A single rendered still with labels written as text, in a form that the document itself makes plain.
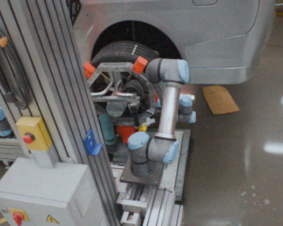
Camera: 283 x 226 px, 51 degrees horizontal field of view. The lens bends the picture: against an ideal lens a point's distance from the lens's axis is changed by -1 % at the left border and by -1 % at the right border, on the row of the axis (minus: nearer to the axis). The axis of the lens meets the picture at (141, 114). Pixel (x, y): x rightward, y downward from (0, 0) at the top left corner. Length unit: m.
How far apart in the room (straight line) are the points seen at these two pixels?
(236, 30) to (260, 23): 0.17
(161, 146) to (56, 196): 0.60
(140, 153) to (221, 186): 1.25
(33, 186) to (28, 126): 0.24
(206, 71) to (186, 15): 0.48
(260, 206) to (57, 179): 1.78
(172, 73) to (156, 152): 0.41
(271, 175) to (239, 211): 0.49
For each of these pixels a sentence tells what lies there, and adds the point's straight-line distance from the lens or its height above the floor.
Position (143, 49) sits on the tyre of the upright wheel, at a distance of 2.27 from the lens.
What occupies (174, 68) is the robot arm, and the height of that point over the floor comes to 1.34.
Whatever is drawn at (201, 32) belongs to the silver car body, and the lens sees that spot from 2.30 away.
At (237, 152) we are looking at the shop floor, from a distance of 2.97.
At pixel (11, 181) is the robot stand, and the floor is 1.23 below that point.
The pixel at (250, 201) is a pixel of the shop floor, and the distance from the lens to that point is 2.61.
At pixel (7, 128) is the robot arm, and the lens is 1.85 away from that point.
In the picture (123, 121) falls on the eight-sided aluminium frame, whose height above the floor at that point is 0.62.
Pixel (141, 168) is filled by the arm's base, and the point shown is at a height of 0.88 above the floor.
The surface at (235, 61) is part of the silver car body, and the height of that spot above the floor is 0.96.
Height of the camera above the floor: 2.07
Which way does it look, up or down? 37 degrees down
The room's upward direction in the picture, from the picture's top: 9 degrees counter-clockwise
